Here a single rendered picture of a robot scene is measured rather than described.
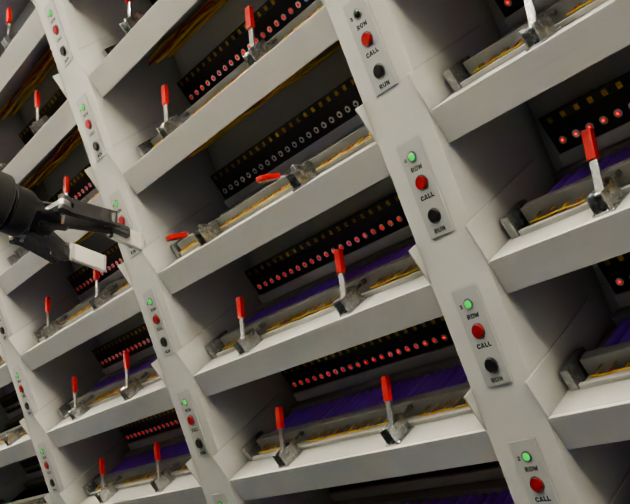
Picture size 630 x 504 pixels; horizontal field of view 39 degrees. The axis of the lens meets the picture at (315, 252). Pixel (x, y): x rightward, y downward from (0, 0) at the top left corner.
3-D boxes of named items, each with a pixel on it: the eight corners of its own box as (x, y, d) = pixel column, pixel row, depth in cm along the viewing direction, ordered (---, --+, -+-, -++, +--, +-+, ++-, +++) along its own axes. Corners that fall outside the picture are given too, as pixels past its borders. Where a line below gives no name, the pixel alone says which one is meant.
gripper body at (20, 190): (-18, 238, 132) (36, 257, 139) (16, 215, 128) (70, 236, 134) (-14, 195, 136) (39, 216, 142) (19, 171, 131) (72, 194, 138)
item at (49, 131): (81, 118, 169) (39, 56, 168) (-19, 220, 215) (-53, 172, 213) (156, 80, 183) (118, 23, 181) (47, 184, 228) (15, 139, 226)
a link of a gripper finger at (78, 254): (71, 258, 144) (68, 260, 145) (106, 271, 149) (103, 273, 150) (72, 242, 146) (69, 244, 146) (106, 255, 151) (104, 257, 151)
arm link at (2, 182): (-14, 145, 128) (-49, 172, 133) (-21, 215, 122) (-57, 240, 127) (23, 162, 132) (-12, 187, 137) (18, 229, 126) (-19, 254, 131)
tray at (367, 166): (396, 172, 113) (355, 108, 112) (171, 295, 159) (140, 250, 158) (471, 112, 126) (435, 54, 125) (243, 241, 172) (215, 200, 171)
